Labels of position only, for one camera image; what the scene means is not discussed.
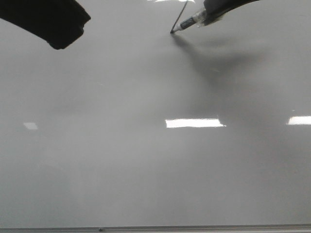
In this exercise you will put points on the black gloved right hand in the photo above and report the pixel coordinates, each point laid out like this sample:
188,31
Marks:
215,9

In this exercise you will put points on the black gloved left hand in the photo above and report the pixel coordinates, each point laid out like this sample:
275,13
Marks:
58,22

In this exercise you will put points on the white whiteboard surface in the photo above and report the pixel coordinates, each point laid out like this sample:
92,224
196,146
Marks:
133,126

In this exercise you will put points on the grey aluminium whiteboard frame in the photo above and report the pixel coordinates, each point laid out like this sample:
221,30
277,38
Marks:
270,228

